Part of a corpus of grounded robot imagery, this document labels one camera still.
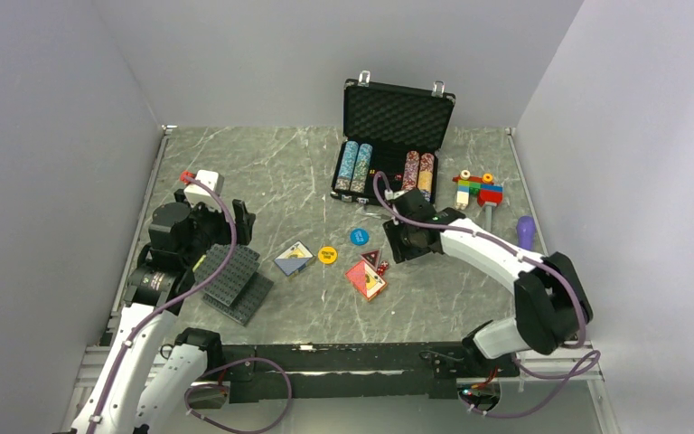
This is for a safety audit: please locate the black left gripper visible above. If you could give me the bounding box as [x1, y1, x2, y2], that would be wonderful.
[174, 189, 254, 267]

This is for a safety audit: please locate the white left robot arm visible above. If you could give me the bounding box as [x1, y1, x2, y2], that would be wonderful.
[69, 190, 256, 433]

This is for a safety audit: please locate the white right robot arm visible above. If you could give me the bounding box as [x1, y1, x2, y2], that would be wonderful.
[382, 189, 594, 376]

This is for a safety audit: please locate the blue small blind button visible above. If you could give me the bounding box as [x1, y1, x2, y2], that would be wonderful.
[350, 228, 370, 246]

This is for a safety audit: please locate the black triangular all-in marker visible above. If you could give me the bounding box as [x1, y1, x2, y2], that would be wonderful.
[361, 249, 381, 269]

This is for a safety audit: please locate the yellow and blue chip stack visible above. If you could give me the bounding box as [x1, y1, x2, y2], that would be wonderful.
[417, 153, 436, 202]

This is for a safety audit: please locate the red backed card deck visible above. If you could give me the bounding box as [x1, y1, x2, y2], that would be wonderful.
[344, 259, 388, 301]

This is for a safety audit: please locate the green and grey chip stack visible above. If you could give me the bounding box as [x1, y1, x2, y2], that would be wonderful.
[350, 143, 373, 193]

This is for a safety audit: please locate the purple red blue chip stack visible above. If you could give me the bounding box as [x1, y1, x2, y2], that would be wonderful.
[401, 151, 420, 191]

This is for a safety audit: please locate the lower dark grey baseplate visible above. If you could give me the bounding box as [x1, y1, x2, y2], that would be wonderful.
[202, 272, 274, 326]

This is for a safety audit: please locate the large dark grey baseplate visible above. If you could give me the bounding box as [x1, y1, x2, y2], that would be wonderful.
[193, 244, 259, 307]

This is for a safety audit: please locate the blue and grey chip stack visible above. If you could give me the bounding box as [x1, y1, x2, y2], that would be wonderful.
[334, 141, 360, 190]

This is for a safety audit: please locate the yellow big blind button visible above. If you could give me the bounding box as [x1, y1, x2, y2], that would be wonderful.
[317, 246, 338, 265]

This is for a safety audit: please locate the black poker chip case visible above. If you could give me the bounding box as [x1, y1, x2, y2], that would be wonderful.
[330, 71, 456, 205]

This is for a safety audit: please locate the colourful toy brick figure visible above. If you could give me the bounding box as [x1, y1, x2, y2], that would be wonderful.
[452, 170, 503, 231]

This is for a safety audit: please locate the purple toy microphone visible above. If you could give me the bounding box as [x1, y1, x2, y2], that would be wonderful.
[515, 215, 537, 250]

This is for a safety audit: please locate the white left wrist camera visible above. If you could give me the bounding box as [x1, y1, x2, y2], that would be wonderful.
[180, 169, 224, 209]

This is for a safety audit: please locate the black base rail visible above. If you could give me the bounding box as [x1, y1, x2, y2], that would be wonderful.
[74, 341, 603, 403]

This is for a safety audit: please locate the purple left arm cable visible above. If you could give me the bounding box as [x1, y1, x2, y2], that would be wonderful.
[86, 174, 293, 434]

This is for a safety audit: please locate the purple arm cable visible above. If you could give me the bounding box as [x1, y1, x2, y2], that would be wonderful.
[86, 174, 293, 434]
[371, 171, 602, 420]

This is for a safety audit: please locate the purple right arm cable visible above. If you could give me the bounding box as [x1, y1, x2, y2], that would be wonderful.
[371, 171, 602, 420]

